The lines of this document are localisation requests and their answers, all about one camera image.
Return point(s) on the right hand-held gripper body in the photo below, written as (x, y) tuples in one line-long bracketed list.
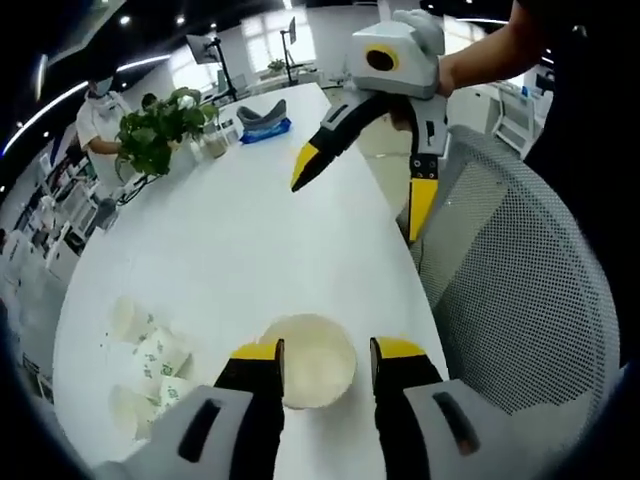
[(405, 75)]

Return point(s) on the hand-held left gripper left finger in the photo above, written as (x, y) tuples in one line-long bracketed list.
[(225, 430)]

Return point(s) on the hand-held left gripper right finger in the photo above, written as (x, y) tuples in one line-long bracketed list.
[(440, 430)]

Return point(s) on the white printed paper cup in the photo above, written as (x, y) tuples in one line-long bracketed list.
[(175, 394), (162, 352), (125, 415), (125, 320)]

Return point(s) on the stack of paper cups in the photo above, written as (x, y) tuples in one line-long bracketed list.
[(320, 365)]

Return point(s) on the person's right hand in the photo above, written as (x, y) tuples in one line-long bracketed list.
[(427, 32)]

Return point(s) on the blue packet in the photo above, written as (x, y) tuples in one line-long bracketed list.
[(265, 135)]

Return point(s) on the grey bag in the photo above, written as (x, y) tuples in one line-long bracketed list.
[(262, 114)]

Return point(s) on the glass jar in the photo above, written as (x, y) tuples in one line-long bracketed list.
[(215, 146)]

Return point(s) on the grey mesh office chair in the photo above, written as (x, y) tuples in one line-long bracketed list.
[(520, 280)]

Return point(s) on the white table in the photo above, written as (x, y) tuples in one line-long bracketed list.
[(225, 240)]

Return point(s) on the green potted plant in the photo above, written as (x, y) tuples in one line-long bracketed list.
[(150, 135)]

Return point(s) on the white drawer cabinet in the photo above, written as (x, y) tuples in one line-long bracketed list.
[(70, 212)]

